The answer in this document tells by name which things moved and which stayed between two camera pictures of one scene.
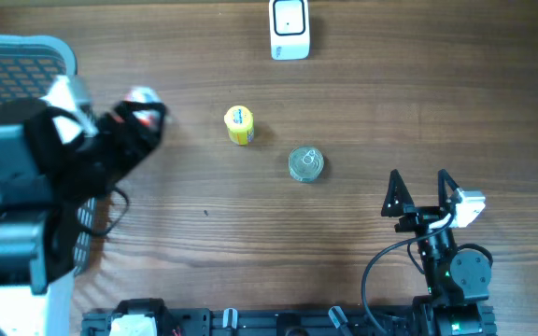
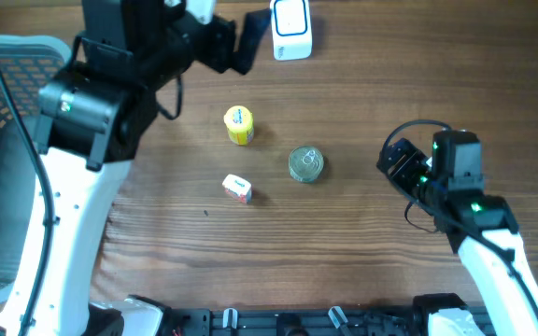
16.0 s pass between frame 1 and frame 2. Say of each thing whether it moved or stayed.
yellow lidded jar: stayed
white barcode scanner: stayed
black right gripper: moved
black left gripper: moved
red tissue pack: moved
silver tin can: stayed
